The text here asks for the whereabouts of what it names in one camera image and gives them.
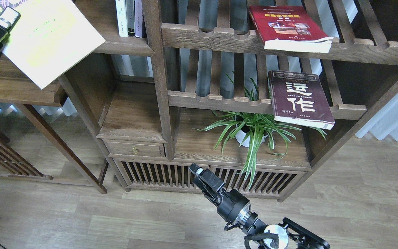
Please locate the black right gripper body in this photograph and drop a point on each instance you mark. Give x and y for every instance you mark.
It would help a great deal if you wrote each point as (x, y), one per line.
(232, 206)

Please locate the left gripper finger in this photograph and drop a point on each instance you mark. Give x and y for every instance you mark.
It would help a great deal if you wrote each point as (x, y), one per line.
(9, 17)

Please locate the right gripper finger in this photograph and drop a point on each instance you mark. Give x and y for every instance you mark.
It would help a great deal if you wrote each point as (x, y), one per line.
(196, 170)

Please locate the yellow green book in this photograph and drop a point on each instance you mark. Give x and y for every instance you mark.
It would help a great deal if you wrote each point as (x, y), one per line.
(50, 37)

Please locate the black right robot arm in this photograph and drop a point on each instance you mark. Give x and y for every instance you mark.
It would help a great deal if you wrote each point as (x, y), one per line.
(277, 236)

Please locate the wooden side table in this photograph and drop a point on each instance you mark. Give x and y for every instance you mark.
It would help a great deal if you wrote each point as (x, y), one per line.
(16, 88)

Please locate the white plant pot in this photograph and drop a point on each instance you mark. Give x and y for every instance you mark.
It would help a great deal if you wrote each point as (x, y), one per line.
(245, 134)

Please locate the green spider plant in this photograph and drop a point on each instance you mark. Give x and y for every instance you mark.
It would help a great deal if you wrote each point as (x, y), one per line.
(231, 121)

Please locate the dark wooden bookshelf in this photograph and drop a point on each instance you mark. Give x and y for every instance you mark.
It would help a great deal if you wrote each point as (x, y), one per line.
(145, 99)

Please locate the white upright book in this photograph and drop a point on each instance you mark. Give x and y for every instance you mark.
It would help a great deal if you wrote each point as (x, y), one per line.
(122, 24)

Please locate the dark green upright book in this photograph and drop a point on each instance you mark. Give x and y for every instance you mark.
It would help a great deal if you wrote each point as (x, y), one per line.
(130, 14)

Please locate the dark brown book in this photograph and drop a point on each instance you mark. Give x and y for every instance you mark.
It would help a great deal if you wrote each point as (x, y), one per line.
(299, 98)

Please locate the red book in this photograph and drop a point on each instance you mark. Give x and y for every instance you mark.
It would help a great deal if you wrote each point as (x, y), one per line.
(289, 28)

